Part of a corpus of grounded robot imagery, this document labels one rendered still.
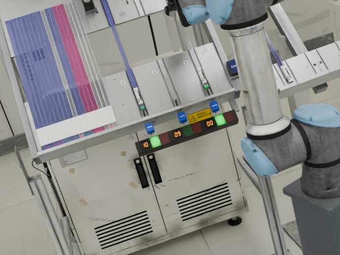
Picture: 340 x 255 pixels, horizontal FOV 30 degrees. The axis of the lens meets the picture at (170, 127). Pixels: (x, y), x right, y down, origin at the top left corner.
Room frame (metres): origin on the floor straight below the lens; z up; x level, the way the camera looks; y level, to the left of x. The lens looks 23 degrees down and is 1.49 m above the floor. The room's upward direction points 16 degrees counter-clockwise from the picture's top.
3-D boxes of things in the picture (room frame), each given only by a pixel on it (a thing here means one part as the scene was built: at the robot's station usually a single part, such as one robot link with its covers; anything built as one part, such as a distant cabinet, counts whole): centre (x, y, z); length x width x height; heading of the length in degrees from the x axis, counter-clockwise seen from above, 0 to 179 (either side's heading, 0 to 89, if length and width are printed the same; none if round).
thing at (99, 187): (2.51, 0.16, 0.31); 0.70 x 0.65 x 0.62; 96
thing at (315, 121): (1.49, -0.37, 0.72); 0.13 x 0.12 x 0.14; 102
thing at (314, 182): (1.49, -0.38, 0.60); 0.15 x 0.15 x 0.10
